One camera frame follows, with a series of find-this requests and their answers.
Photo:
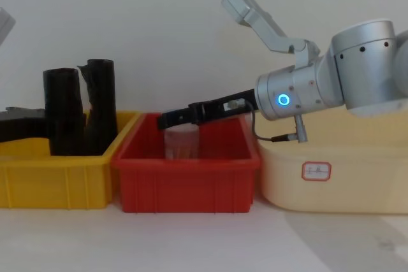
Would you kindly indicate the tall black roll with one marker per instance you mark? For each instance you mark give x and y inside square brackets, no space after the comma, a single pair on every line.
[102,106]

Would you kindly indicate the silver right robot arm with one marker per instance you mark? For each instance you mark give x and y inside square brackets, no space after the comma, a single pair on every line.
[360,68]

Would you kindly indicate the yellow plastic bin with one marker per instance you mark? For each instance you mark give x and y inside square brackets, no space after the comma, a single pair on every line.
[57,183]

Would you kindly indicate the white label with red border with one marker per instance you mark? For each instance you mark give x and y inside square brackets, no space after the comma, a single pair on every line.
[316,171]

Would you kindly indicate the clear plastic jar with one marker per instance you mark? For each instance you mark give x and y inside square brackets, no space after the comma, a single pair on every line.
[181,143]

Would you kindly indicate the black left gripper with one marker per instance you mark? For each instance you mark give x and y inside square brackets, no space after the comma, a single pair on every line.
[22,127]

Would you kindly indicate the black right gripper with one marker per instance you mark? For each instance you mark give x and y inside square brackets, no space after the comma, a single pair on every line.
[223,104]

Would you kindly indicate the short black roll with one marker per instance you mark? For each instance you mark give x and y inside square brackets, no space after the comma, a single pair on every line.
[63,112]

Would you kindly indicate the red plastic bin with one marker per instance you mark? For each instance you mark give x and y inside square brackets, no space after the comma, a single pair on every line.
[188,186]

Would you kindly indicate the cream plastic bin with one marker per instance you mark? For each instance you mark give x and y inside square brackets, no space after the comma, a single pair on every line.
[338,176]

